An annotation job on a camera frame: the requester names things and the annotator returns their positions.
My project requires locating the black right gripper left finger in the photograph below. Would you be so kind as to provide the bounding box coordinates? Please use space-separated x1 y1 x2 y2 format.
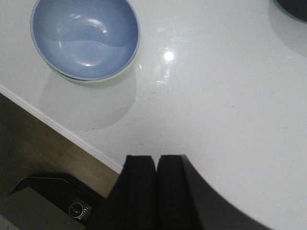
86 155 156 230

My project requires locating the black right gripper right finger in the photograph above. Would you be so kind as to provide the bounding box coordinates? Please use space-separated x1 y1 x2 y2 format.
157 155 267 230

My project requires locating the blue bowl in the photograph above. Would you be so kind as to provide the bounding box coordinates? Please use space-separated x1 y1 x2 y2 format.
30 0 140 81

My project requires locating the black robot base with knob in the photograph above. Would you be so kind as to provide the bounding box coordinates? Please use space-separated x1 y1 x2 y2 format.
0 173 104 230

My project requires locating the dark blue saucepan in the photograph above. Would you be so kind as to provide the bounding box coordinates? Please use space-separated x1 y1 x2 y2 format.
275 0 307 23

